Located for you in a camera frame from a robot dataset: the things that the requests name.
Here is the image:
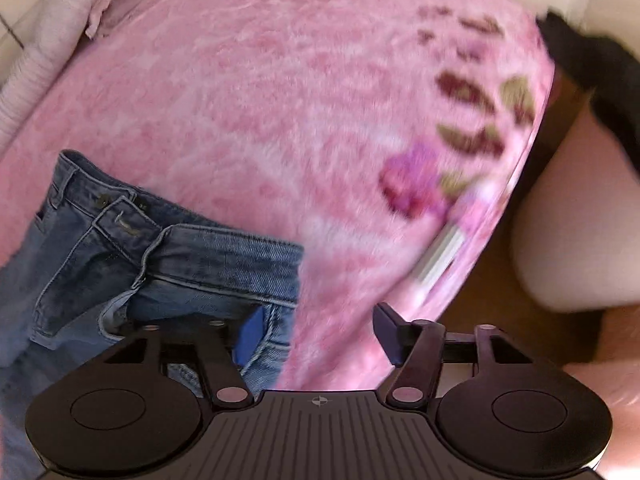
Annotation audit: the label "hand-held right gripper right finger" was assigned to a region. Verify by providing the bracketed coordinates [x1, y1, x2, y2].
[372, 302, 539, 409]

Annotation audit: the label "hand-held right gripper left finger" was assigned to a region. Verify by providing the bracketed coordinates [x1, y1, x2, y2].
[101, 305, 266, 409]

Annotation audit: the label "blue denim jeans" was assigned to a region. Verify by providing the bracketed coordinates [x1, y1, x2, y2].
[0, 149, 306, 441]

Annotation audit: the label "white blanket label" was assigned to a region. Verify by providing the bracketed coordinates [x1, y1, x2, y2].
[414, 220, 472, 297]

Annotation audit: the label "pink floral fleece blanket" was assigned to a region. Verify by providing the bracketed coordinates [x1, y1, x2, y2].
[0, 0, 557, 392]

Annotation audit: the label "black cloth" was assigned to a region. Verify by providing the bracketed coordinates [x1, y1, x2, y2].
[537, 9, 640, 177]

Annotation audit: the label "lilac striped quilt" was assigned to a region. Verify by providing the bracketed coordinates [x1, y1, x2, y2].
[0, 0, 127, 147]

